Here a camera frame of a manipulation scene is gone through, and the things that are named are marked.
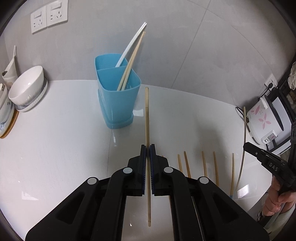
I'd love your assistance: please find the white ribbed plate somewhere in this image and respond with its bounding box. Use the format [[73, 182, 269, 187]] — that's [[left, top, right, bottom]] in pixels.
[[15, 77, 48, 113]]

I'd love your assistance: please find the white floral rice cooker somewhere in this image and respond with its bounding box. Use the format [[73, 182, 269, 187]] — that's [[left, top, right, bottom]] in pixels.
[[246, 94, 293, 155]]

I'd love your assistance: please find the blue patterned white bowl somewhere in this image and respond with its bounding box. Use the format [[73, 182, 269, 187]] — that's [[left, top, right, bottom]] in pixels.
[[0, 83, 14, 136]]

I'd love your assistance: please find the white double wall socket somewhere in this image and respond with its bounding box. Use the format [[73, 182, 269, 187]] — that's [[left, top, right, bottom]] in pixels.
[[30, 0, 69, 34]]

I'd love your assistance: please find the blue plastic utensil holder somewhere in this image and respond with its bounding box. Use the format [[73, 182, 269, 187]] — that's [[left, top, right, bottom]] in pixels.
[[94, 53, 141, 129]]

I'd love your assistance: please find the white chopstick in holder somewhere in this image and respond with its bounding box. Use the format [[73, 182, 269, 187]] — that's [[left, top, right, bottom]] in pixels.
[[115, 22, 146, 68]]

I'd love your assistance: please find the bamboo chopstick blue dotted end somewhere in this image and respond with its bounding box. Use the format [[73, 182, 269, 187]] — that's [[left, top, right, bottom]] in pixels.
[[213, 151, 219, 187], [230, 153, 235, 199]]

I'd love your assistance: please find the thin bamboo chopstick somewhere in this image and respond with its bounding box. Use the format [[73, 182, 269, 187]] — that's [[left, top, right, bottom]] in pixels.
[[235, 106, 247, 191]]

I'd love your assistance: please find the white ceramic jug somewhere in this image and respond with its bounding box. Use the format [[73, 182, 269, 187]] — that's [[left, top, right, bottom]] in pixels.
[[2, 45, 19, 89]]

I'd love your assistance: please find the round wooden board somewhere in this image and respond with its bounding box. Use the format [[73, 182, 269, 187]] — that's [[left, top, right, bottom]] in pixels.
[[1, 109, 19, 139]]

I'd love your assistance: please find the white ceramic bowl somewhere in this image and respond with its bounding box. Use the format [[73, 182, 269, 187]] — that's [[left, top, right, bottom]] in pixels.
[[9, 65, 44, 105]]

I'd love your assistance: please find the black power cable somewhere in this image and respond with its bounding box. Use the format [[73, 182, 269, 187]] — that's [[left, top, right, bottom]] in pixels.
[[235, 86, 273, 123]]

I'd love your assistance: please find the wall socket with plug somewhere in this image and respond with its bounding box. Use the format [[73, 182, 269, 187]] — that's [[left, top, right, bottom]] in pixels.
[[264, 73, 278, 90]]

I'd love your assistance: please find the plain bamboo chopstick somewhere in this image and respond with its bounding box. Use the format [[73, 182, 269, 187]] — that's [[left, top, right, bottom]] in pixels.
[[145, 87, 152, 227]]

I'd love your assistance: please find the person's right hand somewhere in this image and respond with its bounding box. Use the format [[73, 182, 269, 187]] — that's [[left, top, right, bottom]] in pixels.
[[262, 176, 295, 216]]

